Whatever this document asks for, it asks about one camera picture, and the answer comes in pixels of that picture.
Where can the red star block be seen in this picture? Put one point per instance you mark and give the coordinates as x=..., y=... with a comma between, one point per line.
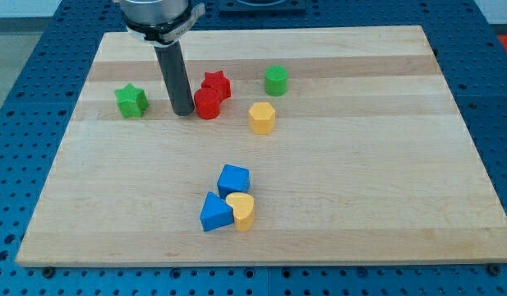
x=219, y=82

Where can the light wooden board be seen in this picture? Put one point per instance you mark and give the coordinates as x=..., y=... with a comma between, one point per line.
x=369, y=163

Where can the yellow heart block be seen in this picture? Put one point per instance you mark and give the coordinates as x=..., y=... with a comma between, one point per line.
x=243, y=206

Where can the red cylinder block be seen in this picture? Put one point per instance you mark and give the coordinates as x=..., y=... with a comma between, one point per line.
x=207, y=103

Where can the blue cube block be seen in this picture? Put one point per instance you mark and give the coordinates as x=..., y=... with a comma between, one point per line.
x=233, y=179

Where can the green star block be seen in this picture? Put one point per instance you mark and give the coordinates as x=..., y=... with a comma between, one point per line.
x=131, y=101

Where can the yellow hexagon block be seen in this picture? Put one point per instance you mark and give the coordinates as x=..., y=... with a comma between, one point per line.
x=262, y=118

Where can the green cylinder block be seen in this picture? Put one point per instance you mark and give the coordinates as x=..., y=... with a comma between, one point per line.
x=276, y=80

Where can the blue triangle block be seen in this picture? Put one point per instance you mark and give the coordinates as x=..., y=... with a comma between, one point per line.
x=215, y=213

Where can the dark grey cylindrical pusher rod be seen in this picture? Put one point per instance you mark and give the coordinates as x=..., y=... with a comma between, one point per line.
x=175, y=77

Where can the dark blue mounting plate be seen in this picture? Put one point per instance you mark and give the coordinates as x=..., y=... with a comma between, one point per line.
x=254, y=8

